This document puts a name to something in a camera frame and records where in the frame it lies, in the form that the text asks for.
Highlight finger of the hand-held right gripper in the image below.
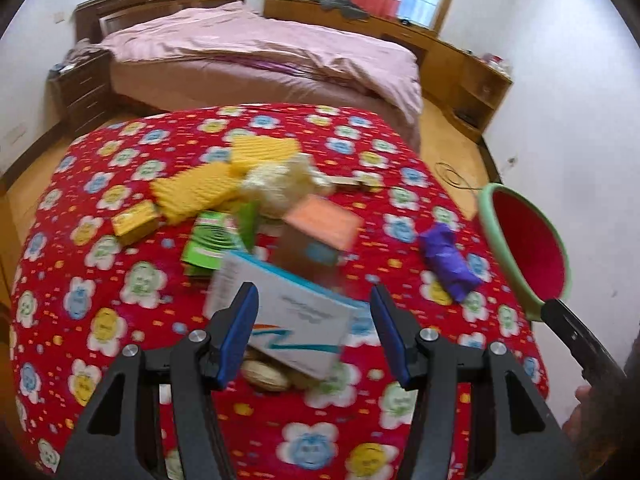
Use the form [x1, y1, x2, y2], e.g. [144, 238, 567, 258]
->
[542, 299, 628, 387]

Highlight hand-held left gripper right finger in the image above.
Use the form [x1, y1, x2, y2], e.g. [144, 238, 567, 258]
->
[369, 284, 583, 480]

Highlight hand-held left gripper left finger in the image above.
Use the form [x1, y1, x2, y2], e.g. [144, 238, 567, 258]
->
[55, 282, 261, 480]

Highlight white box with blue stripe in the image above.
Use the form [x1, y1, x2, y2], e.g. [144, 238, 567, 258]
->
[205, 251, 368, 381]

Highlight red bin with green rim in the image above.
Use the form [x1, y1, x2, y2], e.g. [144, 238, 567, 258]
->
[477, 182, 572, 323]

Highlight orange cardboard box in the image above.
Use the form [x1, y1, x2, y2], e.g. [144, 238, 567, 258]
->
[275, 194, 365, 281]

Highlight yellow corrugated foam piece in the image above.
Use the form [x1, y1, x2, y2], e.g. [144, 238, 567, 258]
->
[150, 162, 246, 223]
[224, 130, 301, 173]

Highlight person's right hand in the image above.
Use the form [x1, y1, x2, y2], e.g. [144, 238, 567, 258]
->
[562, 385, 608, 463]

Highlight tan rounded scrap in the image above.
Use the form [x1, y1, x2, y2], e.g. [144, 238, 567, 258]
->
[242, 355, 321, 392]

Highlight red floral tablecloth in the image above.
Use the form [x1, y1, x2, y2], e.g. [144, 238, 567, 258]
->
[9, 104, 551, 480]

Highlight green printed box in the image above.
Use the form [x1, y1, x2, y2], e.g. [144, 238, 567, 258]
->
[181, 202, 261, 281]

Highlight purple wrapper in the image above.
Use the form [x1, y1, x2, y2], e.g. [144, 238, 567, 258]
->
[417, 223, 483, 303]

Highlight small yellow box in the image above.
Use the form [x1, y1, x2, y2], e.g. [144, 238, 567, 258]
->
[111, 200, 161, 247]

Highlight flat wooden piece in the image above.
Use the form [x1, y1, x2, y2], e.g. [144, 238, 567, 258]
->
[327, 172, 386, 193]

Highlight bed with brown base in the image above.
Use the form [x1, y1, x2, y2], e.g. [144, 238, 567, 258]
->
[107, 57, 421, 153]

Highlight wooden corner shelf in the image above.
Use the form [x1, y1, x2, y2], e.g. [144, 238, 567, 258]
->
[445, 52, 513, 143]

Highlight dark wooden nightstand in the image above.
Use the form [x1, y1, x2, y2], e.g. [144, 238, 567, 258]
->
[47, 50, 113, 136]

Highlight bed with pink bedding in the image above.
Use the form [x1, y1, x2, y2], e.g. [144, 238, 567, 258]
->
[97, 1, 425, 148]

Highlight long wooden desk cabinet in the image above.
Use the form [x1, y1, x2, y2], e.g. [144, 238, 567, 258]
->
[263, 0, 471, 106]

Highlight cloth on nightstand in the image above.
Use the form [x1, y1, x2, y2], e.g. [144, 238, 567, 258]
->
[50, 42, 103, 73]

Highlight dark clothing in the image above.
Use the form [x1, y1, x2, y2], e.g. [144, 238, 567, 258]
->
[315, 0, 373, 23]

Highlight black floor cable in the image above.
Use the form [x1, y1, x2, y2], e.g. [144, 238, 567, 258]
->
[434, 160, 483, 196]

